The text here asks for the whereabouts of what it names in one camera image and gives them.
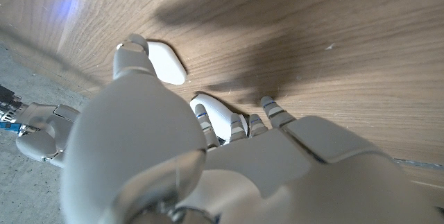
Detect white AirPods case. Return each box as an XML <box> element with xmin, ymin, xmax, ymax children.
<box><xmin>147</xmin><ymin>42</ymin><xmax>188</xmax><ymax>86</ymax></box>

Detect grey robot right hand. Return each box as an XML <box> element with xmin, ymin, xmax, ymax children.
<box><xmin>15</xmin><ymin>101</ymin><xmax>81</xmax><ymax>169</ymax></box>

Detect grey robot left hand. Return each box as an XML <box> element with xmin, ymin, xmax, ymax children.
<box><xmin>60</xmin><ymin>33</ymin><xmax>444</xmax><ymax>224</ymax></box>

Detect grey tape table outline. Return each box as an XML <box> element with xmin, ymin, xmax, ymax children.
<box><xmin>394</xmin><ymin>157</ymin><xmax>444</xmax><ymax>170</ymax></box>

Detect white black game controller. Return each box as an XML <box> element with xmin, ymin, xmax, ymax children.
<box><xmin>189</xmin><ymin>94</ymin><xmax>249</xmax><ymax>142</ymax></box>

